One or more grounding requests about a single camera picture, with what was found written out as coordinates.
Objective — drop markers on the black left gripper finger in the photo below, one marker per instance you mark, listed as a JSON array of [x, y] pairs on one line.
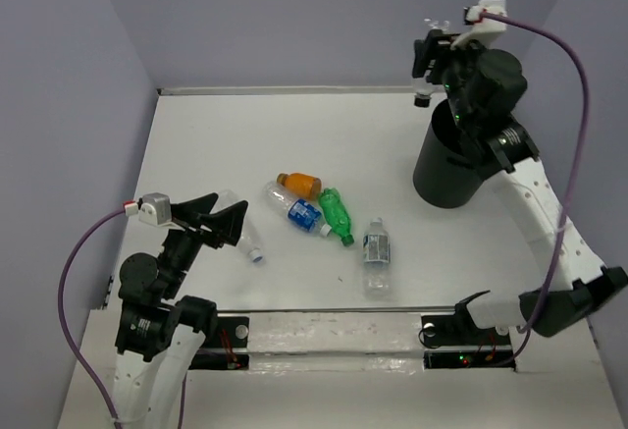
[[222, 225], [194, 212]]

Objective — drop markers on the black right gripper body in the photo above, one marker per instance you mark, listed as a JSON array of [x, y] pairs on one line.
[[447, 66]]

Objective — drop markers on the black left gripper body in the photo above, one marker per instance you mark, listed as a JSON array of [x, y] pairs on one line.
[[182, 246]]

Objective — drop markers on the clear bottle blue white cap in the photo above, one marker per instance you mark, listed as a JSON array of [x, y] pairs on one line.
[[249, 244]]

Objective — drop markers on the clear bottle white green label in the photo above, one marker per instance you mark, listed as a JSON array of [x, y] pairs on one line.
[[376, 260]]

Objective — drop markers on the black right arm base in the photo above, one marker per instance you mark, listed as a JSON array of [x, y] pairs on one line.
[[446, 347]]

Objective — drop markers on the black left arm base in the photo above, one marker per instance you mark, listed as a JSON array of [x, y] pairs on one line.
[[227, 348]]

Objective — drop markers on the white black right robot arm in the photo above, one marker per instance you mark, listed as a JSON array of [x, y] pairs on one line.
[[474, 140]]

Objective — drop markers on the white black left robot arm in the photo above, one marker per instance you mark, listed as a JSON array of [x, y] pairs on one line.
[[159, 333]]

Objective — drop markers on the black round bin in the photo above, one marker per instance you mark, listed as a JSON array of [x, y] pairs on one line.
[[442, 175]]

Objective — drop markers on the clear bottle blue label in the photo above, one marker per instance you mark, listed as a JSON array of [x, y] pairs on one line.
[[296, 210]]

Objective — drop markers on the orange plastic bottle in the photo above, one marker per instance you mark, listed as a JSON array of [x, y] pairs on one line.
[[304, 186]]

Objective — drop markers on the green plastic bottle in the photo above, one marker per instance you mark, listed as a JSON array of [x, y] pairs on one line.
[[336, 215]]

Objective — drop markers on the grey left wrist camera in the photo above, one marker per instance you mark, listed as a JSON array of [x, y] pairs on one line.
[[153, 209]]

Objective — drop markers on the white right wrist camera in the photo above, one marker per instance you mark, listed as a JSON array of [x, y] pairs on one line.
[[483, 30]]

